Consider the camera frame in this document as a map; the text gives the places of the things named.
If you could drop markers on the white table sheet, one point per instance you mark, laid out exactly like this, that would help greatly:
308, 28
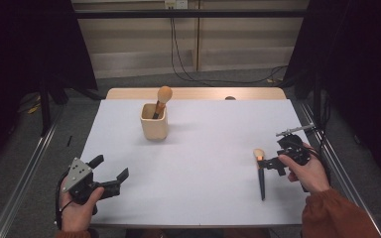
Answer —
195, 185

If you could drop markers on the beige square cup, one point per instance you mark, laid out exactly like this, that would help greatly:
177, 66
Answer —
153, 129

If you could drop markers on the white wall socket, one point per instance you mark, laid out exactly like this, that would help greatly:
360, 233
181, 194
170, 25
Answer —
175, 4

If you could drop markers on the black horizontal bar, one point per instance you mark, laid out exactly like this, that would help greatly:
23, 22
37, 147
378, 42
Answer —
129, 14

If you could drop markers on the yellow floor tape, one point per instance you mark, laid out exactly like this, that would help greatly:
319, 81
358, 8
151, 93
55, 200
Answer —
33, 109

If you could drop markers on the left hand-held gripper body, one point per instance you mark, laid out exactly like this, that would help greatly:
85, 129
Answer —
84, 185

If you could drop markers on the person's left hand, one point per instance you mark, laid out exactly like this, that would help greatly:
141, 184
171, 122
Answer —
76, 214

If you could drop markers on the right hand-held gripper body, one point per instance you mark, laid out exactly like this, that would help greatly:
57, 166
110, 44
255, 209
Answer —
294, 148

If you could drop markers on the person's right hand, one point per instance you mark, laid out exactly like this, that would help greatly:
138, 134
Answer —
311, 177

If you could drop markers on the black curtain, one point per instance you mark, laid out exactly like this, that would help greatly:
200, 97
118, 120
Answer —
360, 49
20, 49

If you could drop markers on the large round makeup brush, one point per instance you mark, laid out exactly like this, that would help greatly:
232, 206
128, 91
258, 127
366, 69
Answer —
164, 94

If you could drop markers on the black metal stand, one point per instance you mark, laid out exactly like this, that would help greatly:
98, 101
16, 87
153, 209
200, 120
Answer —
44, 112
317, 99

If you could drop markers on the dark round table grommet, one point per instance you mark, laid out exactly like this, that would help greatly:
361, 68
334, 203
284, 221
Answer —
229, 98

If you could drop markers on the aluminium rail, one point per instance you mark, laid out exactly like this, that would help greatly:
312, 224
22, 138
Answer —
338, 167
23, 185

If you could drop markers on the small makeup brush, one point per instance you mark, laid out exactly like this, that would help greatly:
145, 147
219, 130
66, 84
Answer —
261, 185

